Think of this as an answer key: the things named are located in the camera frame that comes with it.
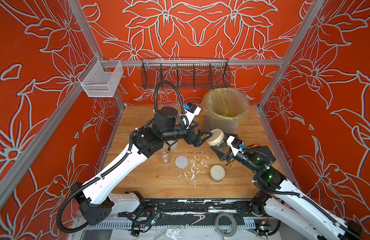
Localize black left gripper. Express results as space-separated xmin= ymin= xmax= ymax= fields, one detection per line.
xmin=163 ymin=119 xmax=214 ymax=148

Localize beige lid of back jar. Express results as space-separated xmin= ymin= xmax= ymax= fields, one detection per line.
xmin=207 ymin=129 xmax=226 ymax=146

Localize glass jar patterned lid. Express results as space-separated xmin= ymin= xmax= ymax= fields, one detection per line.
xmin=157 ymin=150 xmax=172 ymax=164

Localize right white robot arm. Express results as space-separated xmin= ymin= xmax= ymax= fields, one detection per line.
xmin=213 ymin=146 xmax=362 ymax=240

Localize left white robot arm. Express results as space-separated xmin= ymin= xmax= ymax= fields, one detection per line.
xmin=73 ymin=103 xmax=212 ymax=226

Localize glass jar beige lid front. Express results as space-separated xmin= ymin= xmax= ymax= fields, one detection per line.
xmin=210 ymin=165 xmax=226 ymax=182

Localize orange black utility pliers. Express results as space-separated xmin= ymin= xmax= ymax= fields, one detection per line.
xmin=247 ymin=144 xmax=261 ymax=150

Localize translucent ribbed trash bin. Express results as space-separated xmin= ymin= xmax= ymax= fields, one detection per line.
xmin=205 ymin=116 xmax=239 ymax=134

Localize clear tape roll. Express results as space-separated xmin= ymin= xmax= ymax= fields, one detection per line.
xmin=214 ymin=213 xmax=238 ymax=240

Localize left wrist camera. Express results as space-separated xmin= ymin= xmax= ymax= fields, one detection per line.
xmin=181 ymin=103 xmax=201 ymax=129

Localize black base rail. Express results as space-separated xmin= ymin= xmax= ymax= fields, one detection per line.
xmin=131 ymin=198 xmax=266 ymax=217

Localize black wire wall basket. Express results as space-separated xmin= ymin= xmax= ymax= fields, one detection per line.
xmin=141 ymin=57 xmax=232 ymax=90

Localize clear plastic wall basket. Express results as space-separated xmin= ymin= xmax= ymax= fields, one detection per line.
xmin=78 ymin=55 xmax=124 ymax=98

